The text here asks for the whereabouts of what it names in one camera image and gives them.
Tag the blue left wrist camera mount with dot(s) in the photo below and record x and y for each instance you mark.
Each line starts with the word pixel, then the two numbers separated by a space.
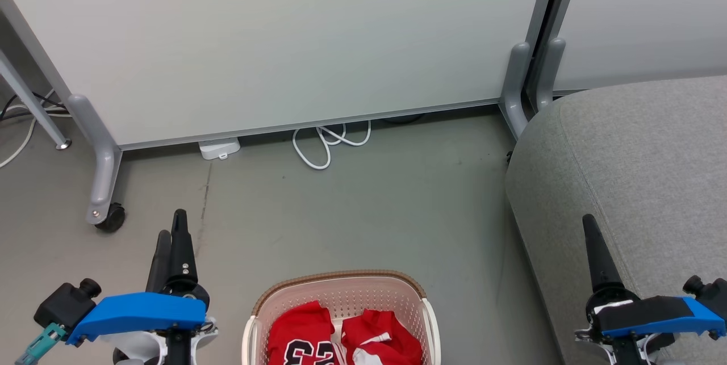
pixel 142 311

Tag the beige plastic laundry basket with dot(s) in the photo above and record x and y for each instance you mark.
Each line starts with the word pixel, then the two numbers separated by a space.
pixel 346 291

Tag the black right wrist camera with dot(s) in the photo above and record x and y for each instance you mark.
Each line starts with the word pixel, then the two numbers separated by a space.
pixel 707 288

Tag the grey partition foot post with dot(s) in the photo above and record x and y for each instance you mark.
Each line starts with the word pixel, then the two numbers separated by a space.
pixel 548 70
pixel 514 87

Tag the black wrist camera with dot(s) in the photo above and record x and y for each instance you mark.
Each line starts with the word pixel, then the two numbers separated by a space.
pixel 707 288
pixel 65 302

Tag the black caster wheel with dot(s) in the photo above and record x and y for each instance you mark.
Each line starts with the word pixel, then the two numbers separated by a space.
pixel 112 218

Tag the red garment with white trim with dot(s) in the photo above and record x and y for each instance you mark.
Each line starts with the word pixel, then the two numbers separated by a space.
pixel 380 336

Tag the white power adapter box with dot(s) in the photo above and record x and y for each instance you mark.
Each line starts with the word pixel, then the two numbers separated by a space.
pixel 218 148

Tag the large white partition panel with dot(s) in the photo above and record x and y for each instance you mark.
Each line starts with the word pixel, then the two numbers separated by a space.
pixel 295 41

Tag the grey partition leg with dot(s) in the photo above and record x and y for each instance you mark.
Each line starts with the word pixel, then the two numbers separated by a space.
pixel 105 166

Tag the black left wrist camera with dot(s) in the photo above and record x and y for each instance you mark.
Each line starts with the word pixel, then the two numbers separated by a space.
pixel 65 302

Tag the blue black right camera mount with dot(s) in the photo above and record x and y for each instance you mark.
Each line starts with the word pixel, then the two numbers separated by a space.
pixel 659 314

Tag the grey fabric sofa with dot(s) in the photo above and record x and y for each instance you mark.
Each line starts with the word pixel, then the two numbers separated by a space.
pixel 642 183

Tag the red jersey with black numbers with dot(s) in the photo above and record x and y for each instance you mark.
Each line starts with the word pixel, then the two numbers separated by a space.
pixel 301 331

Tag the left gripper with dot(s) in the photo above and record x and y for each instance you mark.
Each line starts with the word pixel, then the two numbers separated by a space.
pixel 170 348

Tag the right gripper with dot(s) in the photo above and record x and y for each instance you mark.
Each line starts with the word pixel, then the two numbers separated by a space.
pixel 625 351

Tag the grey metal table leg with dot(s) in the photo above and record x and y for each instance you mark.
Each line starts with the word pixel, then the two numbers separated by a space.
pixel 31 104

